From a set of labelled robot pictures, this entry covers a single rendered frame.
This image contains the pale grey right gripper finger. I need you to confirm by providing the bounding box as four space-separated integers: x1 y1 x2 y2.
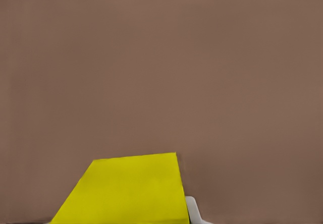
185 196 209 224

